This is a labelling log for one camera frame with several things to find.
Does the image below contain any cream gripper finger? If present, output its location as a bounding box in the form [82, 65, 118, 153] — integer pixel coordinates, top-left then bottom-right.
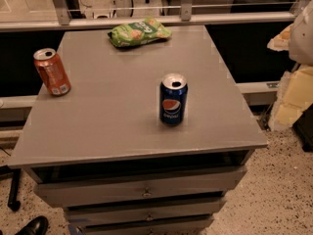
[267, 24, 291, 51]
[268, 66, 313, 131]

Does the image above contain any blue pepsi can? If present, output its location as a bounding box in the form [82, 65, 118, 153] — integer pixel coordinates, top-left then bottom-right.
[159, 73, 188, 125]

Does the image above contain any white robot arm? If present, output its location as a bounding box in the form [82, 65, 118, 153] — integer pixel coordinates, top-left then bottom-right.
[267, 1, 313, 130]

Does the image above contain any green rice chip bag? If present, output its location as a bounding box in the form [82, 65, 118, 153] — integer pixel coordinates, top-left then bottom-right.
[108, 17, 172, 48]

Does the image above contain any orange soda can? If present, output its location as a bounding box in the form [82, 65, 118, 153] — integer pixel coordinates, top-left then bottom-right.
[33, 48, 71, 96]

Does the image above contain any metal railing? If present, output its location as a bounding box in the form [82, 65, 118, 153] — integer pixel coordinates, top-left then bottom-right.
[0, 0, 313, 32]

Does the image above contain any grey drawer cabinet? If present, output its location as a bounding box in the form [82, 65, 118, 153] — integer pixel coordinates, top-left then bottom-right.
[9, 26, 266, 235]

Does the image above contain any black shoe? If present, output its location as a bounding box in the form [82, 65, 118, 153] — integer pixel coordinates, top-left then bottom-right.
[15, 216, 49, 235]

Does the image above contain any black stand leg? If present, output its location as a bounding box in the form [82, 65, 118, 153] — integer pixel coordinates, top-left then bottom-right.
[0, 165, 21, 212]

